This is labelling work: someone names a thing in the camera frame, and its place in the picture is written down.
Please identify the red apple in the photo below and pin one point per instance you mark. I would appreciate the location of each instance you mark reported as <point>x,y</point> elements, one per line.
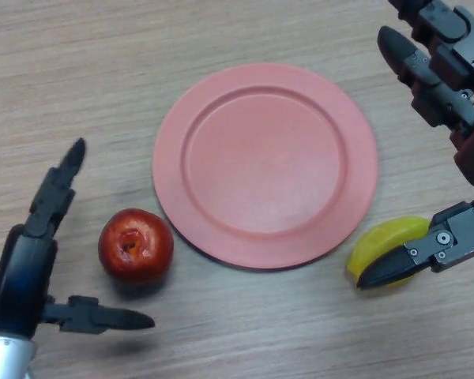
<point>138,252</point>

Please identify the pink round plate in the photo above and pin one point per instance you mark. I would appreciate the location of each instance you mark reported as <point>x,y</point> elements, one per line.
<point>264,166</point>

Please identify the yellow starfruit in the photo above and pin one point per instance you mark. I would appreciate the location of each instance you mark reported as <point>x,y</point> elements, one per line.
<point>383,241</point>

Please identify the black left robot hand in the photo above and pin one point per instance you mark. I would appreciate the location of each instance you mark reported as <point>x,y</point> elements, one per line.
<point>19,276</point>

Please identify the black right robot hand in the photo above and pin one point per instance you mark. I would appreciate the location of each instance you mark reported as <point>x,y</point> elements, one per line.
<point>458,67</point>

